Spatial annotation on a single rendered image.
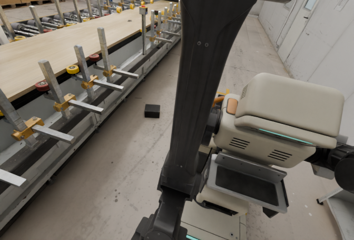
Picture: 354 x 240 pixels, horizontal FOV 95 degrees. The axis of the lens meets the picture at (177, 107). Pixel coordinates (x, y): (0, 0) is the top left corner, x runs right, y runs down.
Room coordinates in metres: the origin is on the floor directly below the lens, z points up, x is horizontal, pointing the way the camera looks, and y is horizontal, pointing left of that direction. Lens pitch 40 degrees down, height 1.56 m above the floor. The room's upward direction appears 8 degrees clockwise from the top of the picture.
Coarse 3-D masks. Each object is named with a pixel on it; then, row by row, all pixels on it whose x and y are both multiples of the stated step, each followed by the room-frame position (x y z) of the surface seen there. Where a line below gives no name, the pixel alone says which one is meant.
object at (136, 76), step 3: (93, 66) 1.29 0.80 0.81; (96, 66) 1.29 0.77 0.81; (99, 66) 1.29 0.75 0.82; (102, 66) 1.29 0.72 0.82; (99, 69) 1.29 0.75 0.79; (102, 69) 1.28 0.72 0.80; (114, 69) 1.28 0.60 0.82; (114, 72) 1.26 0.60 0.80; (117, 72) 1.25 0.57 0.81; (120, 72) 1.25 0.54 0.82; (123, 72) 1.25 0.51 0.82; (126, 72) 1.26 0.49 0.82; (123, 75) 1.24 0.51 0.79; (126, 75) 1.23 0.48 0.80; (129, 75) 1.23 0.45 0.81; (132, 75) 1.22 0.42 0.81; (135, 75) 1.22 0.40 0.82; (138, 75) 1.23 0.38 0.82; (135, 78) 1.22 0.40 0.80; (138, 78) 1.23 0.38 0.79
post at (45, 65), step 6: (42, 60) 0.74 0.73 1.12; (42, 66) 0.73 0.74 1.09; (48, 66) 0.75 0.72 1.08; (48, 72) 0.74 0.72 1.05; (48, 78) 0.73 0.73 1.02; (54, 78) 0.75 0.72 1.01; (48, 84) 0.73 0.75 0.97; (54, 84) 0.74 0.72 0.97; (54, 90) 0.73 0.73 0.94; (60, 90) 0.76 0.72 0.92; (54, 96) 0.73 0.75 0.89; (60, 96) 0.74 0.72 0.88; (60, 102) 0.73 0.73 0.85; (66, 114) 0.73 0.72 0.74
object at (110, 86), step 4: (72, 76) 1.05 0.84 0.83; (76, 76) 1.04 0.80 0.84; (80, 76) 1.05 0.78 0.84; (80, 80) 1.04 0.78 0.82; (96, 80) 1.03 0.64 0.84; (96, 84) 1.01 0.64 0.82; (100, 84) 1.00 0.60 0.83; (104, 84) 1.00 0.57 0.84; (108, 84) 1.00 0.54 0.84; (112, 84) 1.01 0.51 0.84; (112, 88) 0.98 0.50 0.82; (116, 88) 0.98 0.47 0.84; (120, 88) 0.97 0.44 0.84
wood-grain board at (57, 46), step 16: (112, 16) 2.71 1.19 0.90; (128, 16) 2.86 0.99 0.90; (48, 32) 1.70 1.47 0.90; (64, 32) 1.77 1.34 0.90; (80, 32) 1.84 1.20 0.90; (96, 32) 1.91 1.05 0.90; (112, 32) 1.99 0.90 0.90; (128, 32) 2.08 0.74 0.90; (0, 48) 1.20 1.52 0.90; (16, 48) 1.24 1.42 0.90; (32, 48) 1.29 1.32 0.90; (48, 48) 1.33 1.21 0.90; (64, 48) 1.38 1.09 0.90; (96, 48) 1.48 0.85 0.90; (0, 64) 0.97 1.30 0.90; (16, 64) 1.00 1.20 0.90; (32, 64) 1.03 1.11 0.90; (64, 64) 1.10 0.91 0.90; (0, 80) 0.79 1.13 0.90; (16, 80) 0.81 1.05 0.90; (32, 80) 0.84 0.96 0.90; (16, 96) 0.68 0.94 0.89
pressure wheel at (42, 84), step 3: (39, 81) 0.83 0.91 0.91; (42, 81) 0.84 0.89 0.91; (45, 81) 0.84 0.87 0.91; (36, 84) 0.79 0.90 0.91; (39, 84) 0.80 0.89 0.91; (42, 84) 0.81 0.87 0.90; (45, 84) 0.81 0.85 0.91; (36, 87) 0.78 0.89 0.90; (39, 87) 0.78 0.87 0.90; (42, 87) 0.78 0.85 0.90; (45, 87) 0.79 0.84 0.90; (48, 87) 0.81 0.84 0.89; (39, 90) 0.78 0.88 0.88; (42, 90) 0.78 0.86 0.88; (45, 90) 0.79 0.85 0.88
